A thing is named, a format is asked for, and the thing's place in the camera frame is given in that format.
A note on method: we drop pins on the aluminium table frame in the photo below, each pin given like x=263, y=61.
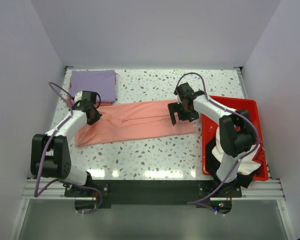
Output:
x=177, y=157

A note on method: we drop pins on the folded dark pink t shirt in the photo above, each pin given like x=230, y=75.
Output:
x=71, y=102

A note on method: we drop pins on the white t shirt red print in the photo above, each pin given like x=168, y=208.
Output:
x=247, y=166

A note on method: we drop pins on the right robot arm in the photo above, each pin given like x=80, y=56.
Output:
x=237, y=134

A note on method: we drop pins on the folded purple t shirt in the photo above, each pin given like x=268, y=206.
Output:
x=102, y=82

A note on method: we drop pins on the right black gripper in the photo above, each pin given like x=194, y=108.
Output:
x=174, y=107

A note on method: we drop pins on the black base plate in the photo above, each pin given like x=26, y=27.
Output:
x=106, y=193

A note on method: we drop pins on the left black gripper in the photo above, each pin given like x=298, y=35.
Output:
x=97, y=116

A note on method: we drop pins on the salmon pink t shirt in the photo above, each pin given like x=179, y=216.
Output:
x=132, y=121

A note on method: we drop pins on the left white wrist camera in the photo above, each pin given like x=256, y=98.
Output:
x=78, y=96

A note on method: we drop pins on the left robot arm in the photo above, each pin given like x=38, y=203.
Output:
x=50, y=152

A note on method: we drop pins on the red plastic bin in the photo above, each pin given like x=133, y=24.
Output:
x=209, y=129

